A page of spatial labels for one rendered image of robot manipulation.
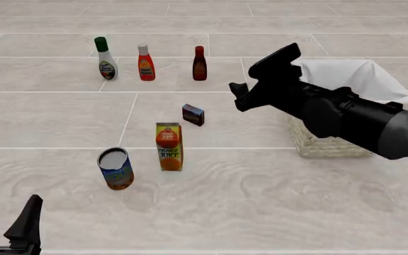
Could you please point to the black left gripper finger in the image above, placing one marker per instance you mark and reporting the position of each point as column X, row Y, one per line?
column 28, row 225

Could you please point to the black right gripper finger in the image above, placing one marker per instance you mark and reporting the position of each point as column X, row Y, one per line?
column 240, row 89
column 246, row 105

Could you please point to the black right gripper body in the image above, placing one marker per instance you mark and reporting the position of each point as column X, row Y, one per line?
column 278, row 93

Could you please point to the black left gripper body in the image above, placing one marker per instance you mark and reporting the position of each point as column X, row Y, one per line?
column 5, row 250

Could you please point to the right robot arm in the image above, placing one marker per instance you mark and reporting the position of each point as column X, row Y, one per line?
column 367, row 119

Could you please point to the dark chocolate pudding box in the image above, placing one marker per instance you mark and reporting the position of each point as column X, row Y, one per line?
column 192, row 114

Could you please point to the woven wicker basket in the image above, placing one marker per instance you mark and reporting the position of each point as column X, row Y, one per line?
column 328, row 148

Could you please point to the white cloth basket liner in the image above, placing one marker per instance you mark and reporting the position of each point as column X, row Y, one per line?
column 367, row 77

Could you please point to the dark red sauce bottle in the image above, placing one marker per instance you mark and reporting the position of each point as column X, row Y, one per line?
column 199, row 66

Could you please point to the orange juice carton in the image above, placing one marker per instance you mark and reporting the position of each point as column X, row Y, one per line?
column 169, row 148

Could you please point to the red bottle white cap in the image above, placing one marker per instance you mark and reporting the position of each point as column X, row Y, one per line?
column 146, row 66

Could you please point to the blue orange soup can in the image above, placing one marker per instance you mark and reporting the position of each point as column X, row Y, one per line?
column 116, row 170

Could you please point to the white bottle green cap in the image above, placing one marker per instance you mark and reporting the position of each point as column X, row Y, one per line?
column 107, row 63

